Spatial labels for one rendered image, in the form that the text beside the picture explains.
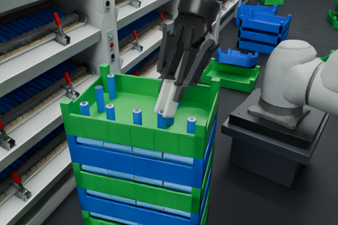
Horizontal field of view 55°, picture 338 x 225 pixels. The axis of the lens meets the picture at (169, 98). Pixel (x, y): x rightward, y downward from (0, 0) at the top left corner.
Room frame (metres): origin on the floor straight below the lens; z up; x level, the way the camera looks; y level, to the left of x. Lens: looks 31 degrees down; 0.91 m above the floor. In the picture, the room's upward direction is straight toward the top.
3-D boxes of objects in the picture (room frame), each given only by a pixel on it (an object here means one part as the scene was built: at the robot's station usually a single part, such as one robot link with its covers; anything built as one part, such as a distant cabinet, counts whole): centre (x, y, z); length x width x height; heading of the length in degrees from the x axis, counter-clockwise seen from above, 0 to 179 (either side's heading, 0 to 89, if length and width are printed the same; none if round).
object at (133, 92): (0.61, 0.05, 0.52); 0.30 x 0.20 x 0.08; 74
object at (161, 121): (0.54, 0.01, 0.52); 0.02 x 0.02 x 0.06
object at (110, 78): (0.70, 0.14, 0.52); 0.02 x 0.02 x 0.06
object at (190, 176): (0.61, 0.05, 0.44); 0.30 x 0.20 x 0.08; 74
